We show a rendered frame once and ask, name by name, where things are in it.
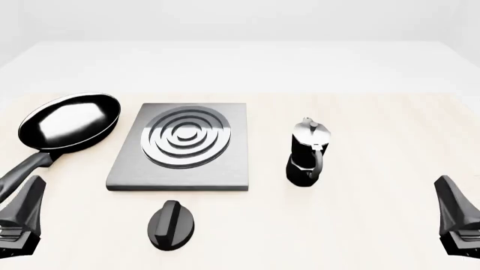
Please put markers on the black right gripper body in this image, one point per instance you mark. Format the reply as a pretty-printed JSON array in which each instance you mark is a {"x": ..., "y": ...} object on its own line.
[{"x": 463, "y": 243}]

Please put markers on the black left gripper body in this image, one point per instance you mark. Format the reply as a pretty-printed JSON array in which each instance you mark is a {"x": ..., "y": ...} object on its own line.
[{"x": 17, "y": 242}]

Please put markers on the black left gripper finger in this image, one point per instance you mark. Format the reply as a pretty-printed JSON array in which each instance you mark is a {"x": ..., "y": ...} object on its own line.
[{"x": 26, "y": 202}]

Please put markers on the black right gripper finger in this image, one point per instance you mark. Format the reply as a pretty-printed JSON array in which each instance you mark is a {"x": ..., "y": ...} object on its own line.
[{"x": 455, "y": 205}]

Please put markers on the round black stove knob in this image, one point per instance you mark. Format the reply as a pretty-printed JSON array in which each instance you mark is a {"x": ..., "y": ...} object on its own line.
[{"x": 170, "y": 226}]

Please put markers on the flat grey stove plate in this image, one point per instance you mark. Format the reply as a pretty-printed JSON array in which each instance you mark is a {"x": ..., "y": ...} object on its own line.
[{"x": 180, "y": 157}]

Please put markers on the black frying pan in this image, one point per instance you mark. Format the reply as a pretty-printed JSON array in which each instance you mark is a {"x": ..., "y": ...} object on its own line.
[{"x": 71, "y": 121}]

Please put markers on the black and silver moka pot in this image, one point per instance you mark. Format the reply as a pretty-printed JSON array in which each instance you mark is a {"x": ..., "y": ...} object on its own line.
[{"x": 307, "y": 157}]

